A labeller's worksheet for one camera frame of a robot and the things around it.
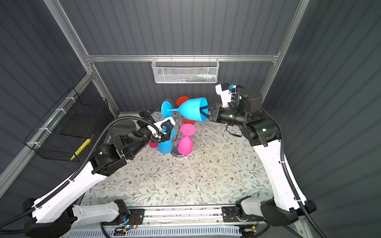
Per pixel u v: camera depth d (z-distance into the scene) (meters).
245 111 0.43
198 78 0.91
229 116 0.48
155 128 0.44
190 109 0.51
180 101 0.79
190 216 0.75
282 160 0.38
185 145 0.74
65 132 0.72
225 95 0.52
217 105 0.48
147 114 0.49
